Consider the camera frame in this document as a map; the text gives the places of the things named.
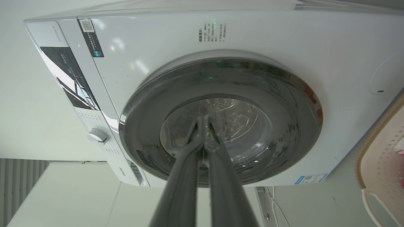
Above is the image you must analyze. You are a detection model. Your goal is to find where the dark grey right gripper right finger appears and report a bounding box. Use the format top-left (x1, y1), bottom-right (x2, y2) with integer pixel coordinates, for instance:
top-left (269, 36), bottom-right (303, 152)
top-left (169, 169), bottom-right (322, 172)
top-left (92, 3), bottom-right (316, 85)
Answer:
top-left (204, 115), bottom-right (260, 227)

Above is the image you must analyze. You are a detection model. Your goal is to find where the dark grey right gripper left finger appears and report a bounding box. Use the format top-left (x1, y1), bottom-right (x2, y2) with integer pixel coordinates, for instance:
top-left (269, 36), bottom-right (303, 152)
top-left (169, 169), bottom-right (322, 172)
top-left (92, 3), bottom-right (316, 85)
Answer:
top-left (148, 114), bottom-right (205, 227)

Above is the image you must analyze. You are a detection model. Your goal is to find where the beige perforated laundry basket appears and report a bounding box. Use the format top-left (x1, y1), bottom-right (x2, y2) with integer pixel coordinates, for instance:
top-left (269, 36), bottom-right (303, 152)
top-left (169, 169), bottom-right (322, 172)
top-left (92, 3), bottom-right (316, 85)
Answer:
top-left (354, 95), bottom-right (404, 227)

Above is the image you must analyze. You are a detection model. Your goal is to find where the silver washing machine dial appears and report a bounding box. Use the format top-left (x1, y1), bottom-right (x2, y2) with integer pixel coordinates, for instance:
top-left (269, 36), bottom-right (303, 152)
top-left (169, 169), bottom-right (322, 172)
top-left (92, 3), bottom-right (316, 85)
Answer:
top-left (87, 128), bottom-right (109, 145)

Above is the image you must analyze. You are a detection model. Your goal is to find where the round dark washing machine door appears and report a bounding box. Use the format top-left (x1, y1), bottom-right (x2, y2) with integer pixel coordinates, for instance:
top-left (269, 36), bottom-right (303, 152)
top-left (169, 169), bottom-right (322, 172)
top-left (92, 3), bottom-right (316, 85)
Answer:
top-left (119, 57), bottom-right (323, 186)

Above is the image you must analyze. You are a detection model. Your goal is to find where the white cabinet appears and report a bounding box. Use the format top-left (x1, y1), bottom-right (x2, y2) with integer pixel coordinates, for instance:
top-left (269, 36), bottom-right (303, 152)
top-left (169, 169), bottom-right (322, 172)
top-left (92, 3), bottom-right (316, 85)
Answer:
top-left (7, 162), bottom-right (264, 227)

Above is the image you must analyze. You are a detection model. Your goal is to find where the white front-load washing machine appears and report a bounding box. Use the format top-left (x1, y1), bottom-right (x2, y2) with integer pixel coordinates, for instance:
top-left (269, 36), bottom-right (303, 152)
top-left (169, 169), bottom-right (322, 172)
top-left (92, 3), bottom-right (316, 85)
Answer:
top-left (24, 9), bottom-right (404, 188)

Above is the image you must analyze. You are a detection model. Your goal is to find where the grey ribbed radiator panel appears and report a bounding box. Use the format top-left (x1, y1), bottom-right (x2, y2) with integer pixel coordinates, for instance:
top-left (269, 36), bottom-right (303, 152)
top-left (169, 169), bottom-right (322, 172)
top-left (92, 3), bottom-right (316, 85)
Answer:
top-left (0, 159), bottom-right (52, 227)

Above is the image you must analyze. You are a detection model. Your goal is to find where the thin white cable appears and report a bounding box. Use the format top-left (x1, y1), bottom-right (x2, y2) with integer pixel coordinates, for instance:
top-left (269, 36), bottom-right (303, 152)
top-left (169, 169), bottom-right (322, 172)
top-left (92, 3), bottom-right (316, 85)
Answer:
top-left (267, 186), bottom-right (290, 227)

